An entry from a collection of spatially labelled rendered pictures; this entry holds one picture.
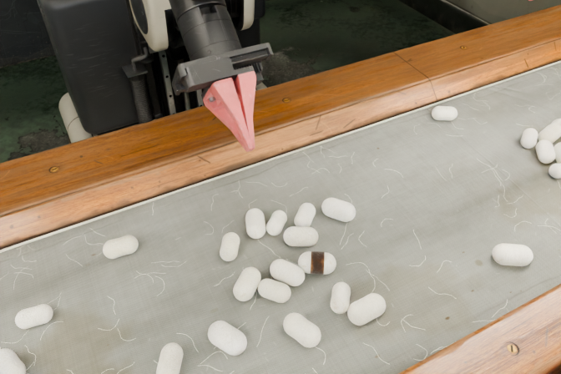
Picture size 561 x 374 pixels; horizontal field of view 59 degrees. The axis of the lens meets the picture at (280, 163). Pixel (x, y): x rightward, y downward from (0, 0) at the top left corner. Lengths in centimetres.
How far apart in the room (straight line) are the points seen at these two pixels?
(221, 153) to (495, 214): 32
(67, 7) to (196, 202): 78
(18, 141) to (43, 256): 149
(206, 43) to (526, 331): 40
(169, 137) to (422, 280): 34
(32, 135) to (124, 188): 148
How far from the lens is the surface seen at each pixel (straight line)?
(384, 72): 76
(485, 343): 47
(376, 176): 61
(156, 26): 100
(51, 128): 206
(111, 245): 53
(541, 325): 50
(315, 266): 49
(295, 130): 64
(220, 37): 53
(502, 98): 80
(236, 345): 45
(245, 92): 52
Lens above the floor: 115
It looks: 42 degrees down
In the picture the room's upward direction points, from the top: straight up
